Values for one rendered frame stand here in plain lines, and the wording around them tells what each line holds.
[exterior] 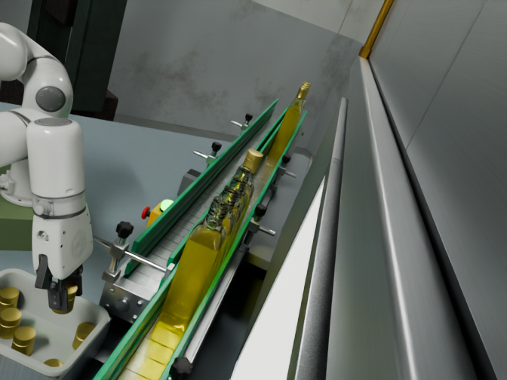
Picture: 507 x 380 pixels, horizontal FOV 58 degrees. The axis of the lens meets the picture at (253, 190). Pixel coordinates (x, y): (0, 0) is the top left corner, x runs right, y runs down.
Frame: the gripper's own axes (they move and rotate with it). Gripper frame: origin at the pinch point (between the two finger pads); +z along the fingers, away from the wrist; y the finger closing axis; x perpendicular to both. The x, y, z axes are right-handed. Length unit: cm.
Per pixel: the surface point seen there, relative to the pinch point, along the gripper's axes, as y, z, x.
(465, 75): -30, -44, -45
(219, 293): 21.6, 10.1, -21.5
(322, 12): 432, -49, -19
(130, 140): 108, 7, 37
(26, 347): -2.4, 11.3, 6.4
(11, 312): 1.4, 7.9, 11.7
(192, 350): 3.5, 10.0, -21.1
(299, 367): -41, -31, -38
